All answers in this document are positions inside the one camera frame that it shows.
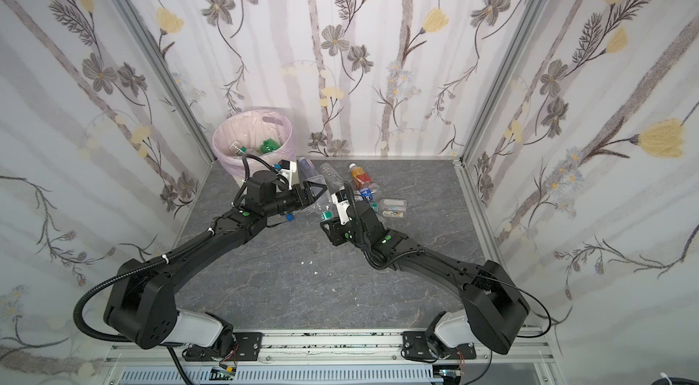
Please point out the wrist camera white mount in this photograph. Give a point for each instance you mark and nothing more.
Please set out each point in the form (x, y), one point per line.
(287, 172)
(342, 202)

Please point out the clear square bottle green band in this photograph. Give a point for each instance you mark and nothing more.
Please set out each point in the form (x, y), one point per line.
(326, 212)

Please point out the left aluminium corner post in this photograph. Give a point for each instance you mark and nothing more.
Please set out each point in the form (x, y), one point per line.
(149, 48)

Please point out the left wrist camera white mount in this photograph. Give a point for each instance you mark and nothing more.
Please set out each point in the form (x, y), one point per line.
(287, 172)

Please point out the purple tinted Cancer bottle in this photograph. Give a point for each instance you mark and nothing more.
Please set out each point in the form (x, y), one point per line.
(307, 169)

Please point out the pink bin liner bag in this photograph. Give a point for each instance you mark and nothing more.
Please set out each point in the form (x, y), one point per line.
(251, 129)

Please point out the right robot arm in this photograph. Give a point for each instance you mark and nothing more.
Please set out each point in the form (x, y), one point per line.
(494, 307)

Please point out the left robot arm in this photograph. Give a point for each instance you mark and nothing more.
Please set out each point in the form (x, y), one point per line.
(142, 303)

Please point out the Pepsi blue label bottle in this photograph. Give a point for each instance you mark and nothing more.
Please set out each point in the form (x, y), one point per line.
(371, 193)

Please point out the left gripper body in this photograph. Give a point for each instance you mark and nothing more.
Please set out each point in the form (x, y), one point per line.
(305, 196)

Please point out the clear square bottle nutrition label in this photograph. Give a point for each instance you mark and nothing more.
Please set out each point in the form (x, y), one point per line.
(238, 150)

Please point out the green soda bottle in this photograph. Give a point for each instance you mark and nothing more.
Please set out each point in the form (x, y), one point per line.
(269, 145)

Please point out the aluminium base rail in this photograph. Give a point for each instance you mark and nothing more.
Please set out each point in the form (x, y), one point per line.
(262, 348)

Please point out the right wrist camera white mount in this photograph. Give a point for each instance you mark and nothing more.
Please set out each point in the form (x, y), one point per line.
(342, 202)

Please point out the clear ribbed bottle white cap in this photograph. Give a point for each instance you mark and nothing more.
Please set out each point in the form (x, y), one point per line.
(333, 179)

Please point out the orange red label bottle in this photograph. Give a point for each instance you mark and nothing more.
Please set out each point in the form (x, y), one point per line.
(360, 177)

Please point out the white slotted cable duct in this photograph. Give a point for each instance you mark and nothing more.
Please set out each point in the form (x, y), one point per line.
(343, 374)

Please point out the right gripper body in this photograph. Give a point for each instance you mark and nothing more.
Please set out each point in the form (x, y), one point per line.
(349, 210)

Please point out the aluminium corner frame post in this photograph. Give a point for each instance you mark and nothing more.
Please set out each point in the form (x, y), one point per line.
(514, 51)

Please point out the clear bottle green label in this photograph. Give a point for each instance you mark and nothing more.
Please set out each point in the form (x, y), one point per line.
(393, 208)

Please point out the cream waste bin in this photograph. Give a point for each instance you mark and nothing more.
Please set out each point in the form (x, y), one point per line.
(237, 172)

